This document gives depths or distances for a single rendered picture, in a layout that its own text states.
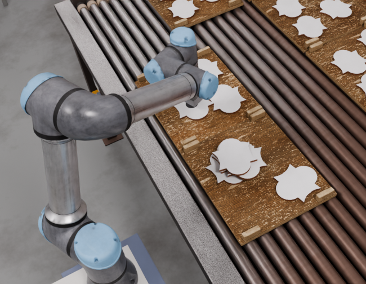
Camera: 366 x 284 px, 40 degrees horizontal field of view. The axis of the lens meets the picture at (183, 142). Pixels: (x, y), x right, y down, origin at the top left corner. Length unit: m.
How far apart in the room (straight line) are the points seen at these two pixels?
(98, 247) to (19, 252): 1.50
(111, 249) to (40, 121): 0.39
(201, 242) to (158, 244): 1.07
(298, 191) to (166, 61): 0.58
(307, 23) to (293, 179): 0.79
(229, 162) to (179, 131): 0.26
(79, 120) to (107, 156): 1.90
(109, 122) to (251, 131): 0.76
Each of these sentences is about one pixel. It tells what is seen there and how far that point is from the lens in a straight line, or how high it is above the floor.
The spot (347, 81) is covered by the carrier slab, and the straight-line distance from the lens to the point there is 1.97.
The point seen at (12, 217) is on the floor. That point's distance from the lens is 2.95.
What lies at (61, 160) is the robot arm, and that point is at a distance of 1.27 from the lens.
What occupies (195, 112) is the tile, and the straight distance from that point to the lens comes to 1.67.
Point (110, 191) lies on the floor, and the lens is 2.84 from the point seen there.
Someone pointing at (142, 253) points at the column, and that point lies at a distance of 1.62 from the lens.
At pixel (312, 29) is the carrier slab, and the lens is 2.16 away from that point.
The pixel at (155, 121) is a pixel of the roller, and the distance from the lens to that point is 1.86.
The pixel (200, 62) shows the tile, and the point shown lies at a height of 0.95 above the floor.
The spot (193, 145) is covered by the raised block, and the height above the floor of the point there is 0.96.
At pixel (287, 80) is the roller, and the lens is 1.98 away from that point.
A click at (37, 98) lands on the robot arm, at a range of 1.18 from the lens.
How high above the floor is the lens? 2.30
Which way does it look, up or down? 51 degrees down
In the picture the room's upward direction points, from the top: 10 degrees counter-clockwise
